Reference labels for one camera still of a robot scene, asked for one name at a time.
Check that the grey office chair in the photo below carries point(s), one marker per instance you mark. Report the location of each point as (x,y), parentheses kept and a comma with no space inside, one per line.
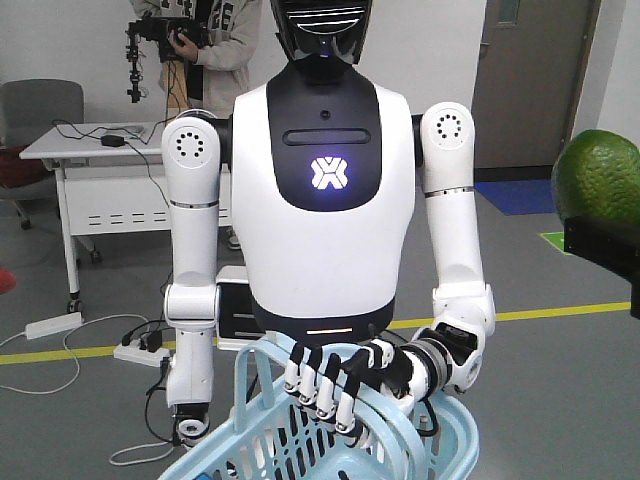
(29,109)

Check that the grey door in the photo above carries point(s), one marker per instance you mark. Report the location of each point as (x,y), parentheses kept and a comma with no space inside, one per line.
(531,66)

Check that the person holding camera rig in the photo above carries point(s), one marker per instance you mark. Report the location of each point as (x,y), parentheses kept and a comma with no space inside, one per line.
(217,73)

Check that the blue floor mat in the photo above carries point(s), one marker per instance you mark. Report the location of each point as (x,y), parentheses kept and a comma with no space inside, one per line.
(519,197)

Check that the white humanoid robot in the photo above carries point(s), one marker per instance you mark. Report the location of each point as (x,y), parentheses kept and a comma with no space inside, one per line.
(322,192)

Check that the light blue shopping basket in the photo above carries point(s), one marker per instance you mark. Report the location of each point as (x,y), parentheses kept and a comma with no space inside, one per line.
(270,436)

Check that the white folding table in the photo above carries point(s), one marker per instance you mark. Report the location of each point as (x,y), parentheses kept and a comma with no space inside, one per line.
(110,180)

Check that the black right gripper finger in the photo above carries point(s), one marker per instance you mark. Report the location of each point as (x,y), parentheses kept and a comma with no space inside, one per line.
(609,244)

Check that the green avocado front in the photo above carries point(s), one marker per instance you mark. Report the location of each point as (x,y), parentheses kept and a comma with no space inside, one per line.
(597,175)

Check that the white power strip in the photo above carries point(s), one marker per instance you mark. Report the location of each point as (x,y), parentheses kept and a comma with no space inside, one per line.
(53,325)
(134,354)

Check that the cherry tomato bunch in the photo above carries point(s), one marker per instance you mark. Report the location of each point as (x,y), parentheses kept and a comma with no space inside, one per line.
(7,281)

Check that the red bag on chair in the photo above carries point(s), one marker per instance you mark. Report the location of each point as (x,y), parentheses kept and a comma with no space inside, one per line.
(16,172)

